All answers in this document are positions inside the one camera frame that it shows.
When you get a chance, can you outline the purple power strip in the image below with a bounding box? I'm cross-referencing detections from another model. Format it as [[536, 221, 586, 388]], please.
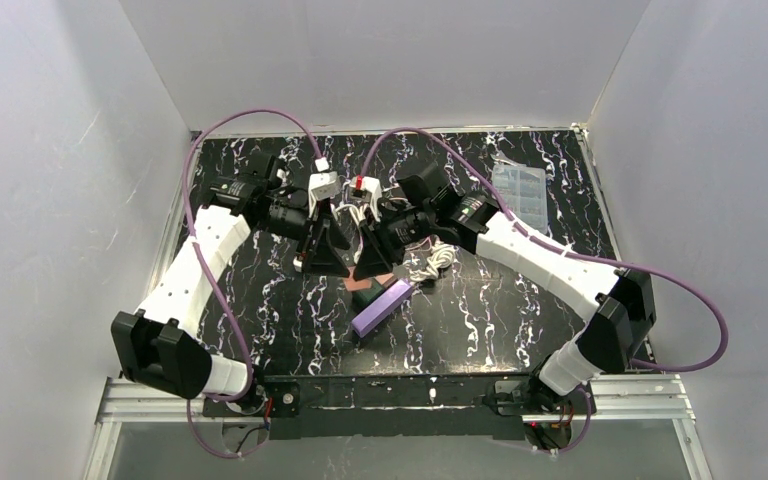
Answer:
[[351, 279, 414, 338]]

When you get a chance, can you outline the pink charger with cable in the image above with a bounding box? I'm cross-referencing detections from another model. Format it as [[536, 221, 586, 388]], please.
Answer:
[[343, 266, 380, 292]]

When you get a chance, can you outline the green power adapter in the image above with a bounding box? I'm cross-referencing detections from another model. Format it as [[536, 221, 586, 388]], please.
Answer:
[[351, 279, 387, 312]]

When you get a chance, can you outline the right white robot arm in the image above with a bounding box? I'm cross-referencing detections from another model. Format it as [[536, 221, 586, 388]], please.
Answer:
[[348, 166, 656, 398]]

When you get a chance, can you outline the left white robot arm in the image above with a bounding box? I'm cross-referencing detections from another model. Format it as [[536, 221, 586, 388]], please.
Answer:
[[111, 153, 350, 400]]

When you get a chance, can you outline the clear plastic parts box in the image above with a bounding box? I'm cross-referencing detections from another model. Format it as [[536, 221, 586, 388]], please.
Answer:
[[491, 157, 549, 234]]

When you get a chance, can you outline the white plug with cord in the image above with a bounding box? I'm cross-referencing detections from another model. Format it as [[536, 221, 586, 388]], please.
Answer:
[[407, 237, 457, 285]]

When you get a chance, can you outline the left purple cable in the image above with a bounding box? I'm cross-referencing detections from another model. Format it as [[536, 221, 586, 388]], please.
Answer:
[[182, 109, 329, 460]]

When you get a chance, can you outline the purple cable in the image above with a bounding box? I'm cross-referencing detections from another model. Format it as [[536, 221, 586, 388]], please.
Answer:
[[359, 127, 730, 454], [182, 109, 329, 460]]

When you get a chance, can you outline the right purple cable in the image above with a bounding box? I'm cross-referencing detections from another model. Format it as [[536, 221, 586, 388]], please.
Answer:
[[359, 127, 730, 454]]

